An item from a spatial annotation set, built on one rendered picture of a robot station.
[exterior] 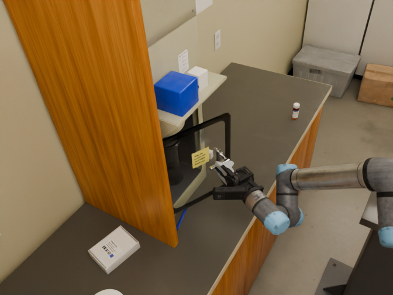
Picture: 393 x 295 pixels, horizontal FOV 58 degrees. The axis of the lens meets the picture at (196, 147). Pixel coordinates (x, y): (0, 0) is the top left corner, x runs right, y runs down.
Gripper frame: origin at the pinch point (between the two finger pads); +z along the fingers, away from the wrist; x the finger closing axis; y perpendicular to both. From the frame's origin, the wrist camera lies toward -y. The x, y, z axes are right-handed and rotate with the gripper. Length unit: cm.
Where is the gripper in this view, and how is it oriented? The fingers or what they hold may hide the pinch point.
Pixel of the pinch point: (216, 166)
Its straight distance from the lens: 137.9
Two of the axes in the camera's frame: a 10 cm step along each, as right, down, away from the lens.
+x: -0.6, -7.5, -6.6
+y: 8.5, -3.8, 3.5
